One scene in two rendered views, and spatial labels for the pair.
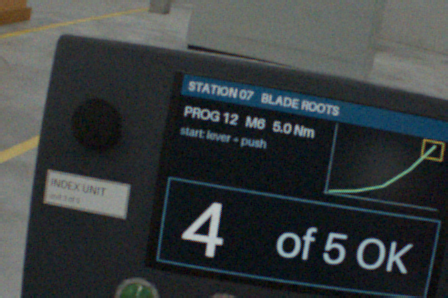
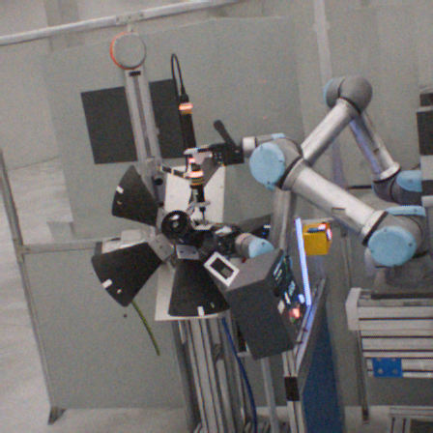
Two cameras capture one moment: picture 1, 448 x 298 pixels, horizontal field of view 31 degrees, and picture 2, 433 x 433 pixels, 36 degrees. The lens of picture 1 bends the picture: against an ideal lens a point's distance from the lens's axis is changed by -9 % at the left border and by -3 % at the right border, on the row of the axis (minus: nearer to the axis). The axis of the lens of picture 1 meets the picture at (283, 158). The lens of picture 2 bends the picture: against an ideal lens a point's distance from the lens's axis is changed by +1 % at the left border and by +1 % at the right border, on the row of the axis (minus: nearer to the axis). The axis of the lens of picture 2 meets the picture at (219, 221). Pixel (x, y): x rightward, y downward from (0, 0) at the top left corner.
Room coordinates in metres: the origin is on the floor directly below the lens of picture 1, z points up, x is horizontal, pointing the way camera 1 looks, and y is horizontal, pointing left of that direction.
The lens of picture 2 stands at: (-0.05, 1.55, 1.75)
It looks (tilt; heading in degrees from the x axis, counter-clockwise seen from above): 13 degrees down; 293
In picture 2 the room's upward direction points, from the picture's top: 9 degrees counter-clockwise
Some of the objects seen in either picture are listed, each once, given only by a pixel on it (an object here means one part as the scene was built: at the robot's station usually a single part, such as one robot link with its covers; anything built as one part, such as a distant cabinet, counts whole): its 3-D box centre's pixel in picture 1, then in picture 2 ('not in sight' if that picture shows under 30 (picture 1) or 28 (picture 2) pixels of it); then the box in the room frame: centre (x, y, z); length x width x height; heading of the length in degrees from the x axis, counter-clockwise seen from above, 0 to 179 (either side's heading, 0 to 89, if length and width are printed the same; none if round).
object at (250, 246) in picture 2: not in sight; (257, 250); (0.65, -0.35, 1.17); 0.11 x 0.08 x 0.09; 134
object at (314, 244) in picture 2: not in sight; (316, 240); (0.62, -0.97, 1.02); 0.16 x 0.10 x 0.11; 97
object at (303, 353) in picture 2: not in sight; (310, 326); (0.58, -0.58, 0.82); 0.90 x 0.04 x 0.08; 97
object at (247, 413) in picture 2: not in sight; (239, 354); (1.12, -1.17, 0.42); 0.04 x 0.04 x 0.83; 7
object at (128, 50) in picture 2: not in sight; (128, 51); (1.42, -1.18, 1.88); 0.16 x 0.07 x 0.16; 42
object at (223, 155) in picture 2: not in sight; (227, 153); (0.83, -0.67, 1.45); 0.12 x 0.08 x 0.09; 17
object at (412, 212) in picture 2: not in sight; (405, 227); (0.20, -0.43, 1.20); 0.13 x 0.12 x 0.14; 83
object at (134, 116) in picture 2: not in sight; (166, 259); (1.42, -1.18, 0.90); 0.08 x 0.06 x 1.80; 42
